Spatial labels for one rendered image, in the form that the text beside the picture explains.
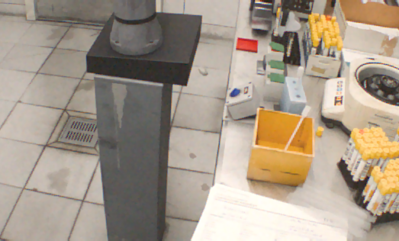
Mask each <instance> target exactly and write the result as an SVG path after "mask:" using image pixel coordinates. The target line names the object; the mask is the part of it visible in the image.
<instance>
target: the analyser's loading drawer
mask: <svg viewBox="0 0 399 241"><path fill-rule="evenodd" d="M272 22H273V19H272V0H253V15H252V28H255V29H261V30H267V31H270V30H271V28H272Z"/></svg>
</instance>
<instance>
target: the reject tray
mask: <svg viewBox="0 0 399 241"><path fill-rule="evenodd" d="M258 45H259V44H258V41H257V40H250V39H245V38H240V37H238V38H237V46H236V50H243V51H247V52H251V53H258Z"/></svg>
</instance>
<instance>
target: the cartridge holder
mask: <svg viewBox="0 0 399 241"><path fill-rule="evenodd" d="M265 68H266V63H265V55H264V56H263V60H257V62H256V72H257V73H264V74H265V71H266V69H265ZM283 75H284V76H285V77H287V76H288V68H287V63H284V72H283Z"/></svg>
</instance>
